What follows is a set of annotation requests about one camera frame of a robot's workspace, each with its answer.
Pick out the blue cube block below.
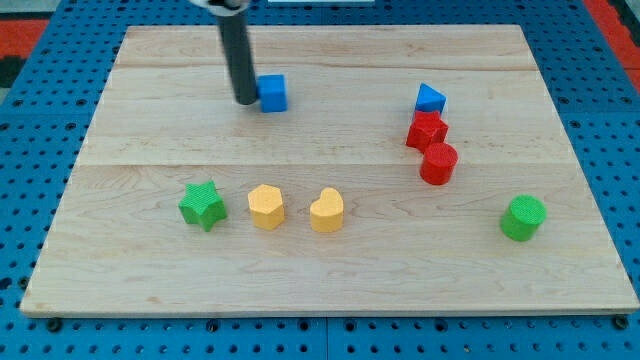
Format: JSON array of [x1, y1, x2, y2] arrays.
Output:
[[258, 74, 288, 113]]

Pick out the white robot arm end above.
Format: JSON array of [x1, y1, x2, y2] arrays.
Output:
[[189, 0, 250, 17]]

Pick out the blue triangle block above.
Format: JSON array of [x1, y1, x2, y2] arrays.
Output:
[[415, 83, 447, 113]]

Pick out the yellow heart block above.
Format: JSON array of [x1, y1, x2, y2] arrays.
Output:
[[310, 187, 344, 233]]

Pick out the yellow hexagon block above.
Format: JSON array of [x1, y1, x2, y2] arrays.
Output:
[[248, 184, 285, 230]]

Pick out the wooden board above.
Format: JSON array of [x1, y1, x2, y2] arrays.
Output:
[[20, 25, 639, 318]]

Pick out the red star block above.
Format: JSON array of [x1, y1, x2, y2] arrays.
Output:
[[405, 110, 449, 153]]

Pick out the green star block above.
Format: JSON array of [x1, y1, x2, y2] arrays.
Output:
[[178, 180, 228, 232]]

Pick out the red cylinder block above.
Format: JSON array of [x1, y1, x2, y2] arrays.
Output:
[[419, 143, 459, 185]]

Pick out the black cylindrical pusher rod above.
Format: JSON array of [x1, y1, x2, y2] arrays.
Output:
[[217, 11, 258, 105]]

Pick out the green cylinder block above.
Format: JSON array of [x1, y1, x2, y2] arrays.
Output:
[[499, 194, 547, 242]]

